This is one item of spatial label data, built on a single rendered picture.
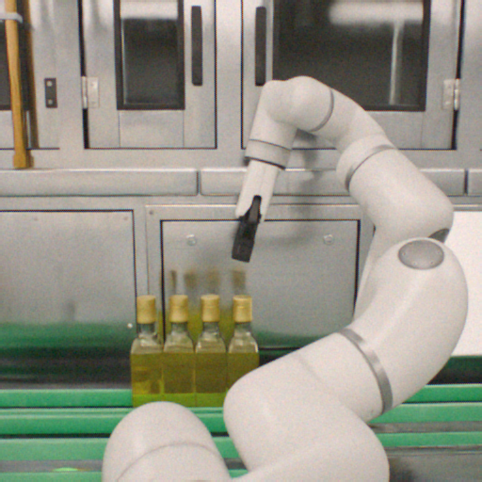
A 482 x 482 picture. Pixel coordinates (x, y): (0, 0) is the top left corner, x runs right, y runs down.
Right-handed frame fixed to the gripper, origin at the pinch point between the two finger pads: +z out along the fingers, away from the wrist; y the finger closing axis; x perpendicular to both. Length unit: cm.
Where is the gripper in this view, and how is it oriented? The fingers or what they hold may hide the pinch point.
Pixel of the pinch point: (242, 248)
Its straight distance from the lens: 79.1
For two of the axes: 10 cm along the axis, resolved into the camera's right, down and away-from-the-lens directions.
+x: 9.7, 2.5, 0.5
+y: 0.1, 1.5, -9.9
